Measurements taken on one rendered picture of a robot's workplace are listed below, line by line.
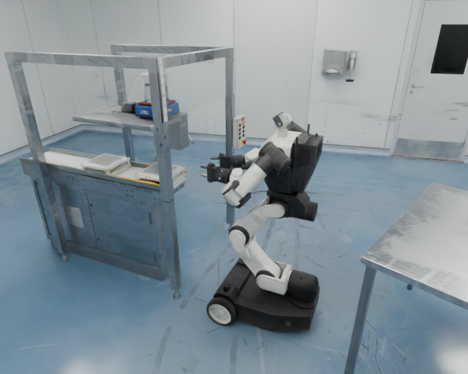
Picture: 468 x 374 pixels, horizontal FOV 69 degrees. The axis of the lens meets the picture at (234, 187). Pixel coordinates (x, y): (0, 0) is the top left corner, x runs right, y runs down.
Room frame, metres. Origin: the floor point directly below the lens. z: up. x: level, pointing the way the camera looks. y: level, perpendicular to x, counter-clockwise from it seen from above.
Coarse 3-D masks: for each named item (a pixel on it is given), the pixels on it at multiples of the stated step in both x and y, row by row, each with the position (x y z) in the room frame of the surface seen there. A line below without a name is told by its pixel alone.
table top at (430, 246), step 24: (432, 192) 1.91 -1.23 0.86; (456, 192) 1.91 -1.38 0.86; (408, 216) 1.62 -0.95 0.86; (432, 216) 1.62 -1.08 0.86; (456, 216) 1.62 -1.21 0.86; (384, 240) 1.38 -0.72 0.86; (408, 240) 1.38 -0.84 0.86; (432, 240) 1.38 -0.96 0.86; (456, 240) 1.38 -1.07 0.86; (384, 264) 1.20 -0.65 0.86; (408, 264) 1.20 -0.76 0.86; (432, 264) 1.20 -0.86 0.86; (456, 264) 1.20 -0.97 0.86; (432, 288) 1.06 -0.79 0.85; (456, 288) 1.05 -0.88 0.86
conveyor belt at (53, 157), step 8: (48, 152) 2.71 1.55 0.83; (48, 160) 2.52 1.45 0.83; (56, 160) 2.52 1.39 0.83; (64, 160) 2.52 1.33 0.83; (72, 160) 2.52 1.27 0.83; (80, 160) 2.52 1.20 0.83; (128, 168) 2.35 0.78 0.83; (136, 168) 2.35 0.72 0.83; (120, 176) 2.22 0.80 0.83; (128, 176) 2.22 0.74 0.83; (176, 184) 2.11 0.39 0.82
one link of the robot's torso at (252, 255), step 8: (232, 232) 1.84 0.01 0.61; (240, 232) 1.82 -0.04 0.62; (232, 240) 1.83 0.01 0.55; (240, 240) 1.81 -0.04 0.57; (240, 248) 1.81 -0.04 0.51; (248, 248) 1.84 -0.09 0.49; (256, 248) 1.88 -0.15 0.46; (240, 256) 1.84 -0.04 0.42; (248, 256) 1.81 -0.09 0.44; (256, 256) 1.82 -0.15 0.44; (264, 256) 1.87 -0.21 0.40; (248, 264) 1.84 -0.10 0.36; (256, 264) 1.81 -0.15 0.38; (264, 264) 1.81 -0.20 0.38; (272, 264) 1.84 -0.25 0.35; (256, 272) 1.81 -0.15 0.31; (264, 272) 1.77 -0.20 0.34; (272, 272) 1.78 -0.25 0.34; (280, 272) 1.84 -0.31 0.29
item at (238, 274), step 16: (240, 272) 1.96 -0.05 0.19; (304, 272) 1.76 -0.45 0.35; (224, 288) 1.75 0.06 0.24; (240, 288) 1.80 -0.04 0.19; (256, 288) 1.82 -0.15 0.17; (288, 288) 1.70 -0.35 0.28; (304, 288) 1.67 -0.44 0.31; (240, 304) 1.67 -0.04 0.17; (256, 304) 1.67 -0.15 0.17; (272, 304) 1.67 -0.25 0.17; (288, 304) 1.67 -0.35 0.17; (304, 304) 1.65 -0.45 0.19; (256, 320) 1.62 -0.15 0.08; (272, 320) 1.59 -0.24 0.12; (288, 320) 1.58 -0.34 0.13; (304, 320) 1.57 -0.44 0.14
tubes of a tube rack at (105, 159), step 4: (100, 156) 2.40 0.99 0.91; (104, 156) 2.41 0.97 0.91; (108, 156) 2.41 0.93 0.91; (112, 156) 2.41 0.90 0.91; (116, 156) 2.40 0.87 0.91; (92, 160) 2.31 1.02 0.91; (96, 160) 2.32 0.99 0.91; (100, 160) 2.32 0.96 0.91; (104, 160) 2.31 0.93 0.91; (108, 160) 2.31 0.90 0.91; (112, 160) 2.31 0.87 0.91; (116, 160) 2.32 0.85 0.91; (96, 164) 2.26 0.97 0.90; (100, 164) 2.25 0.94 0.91; (104, 164) 2.25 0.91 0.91; (108, 164) 2.25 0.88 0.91; (92, 168) 2.28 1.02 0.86
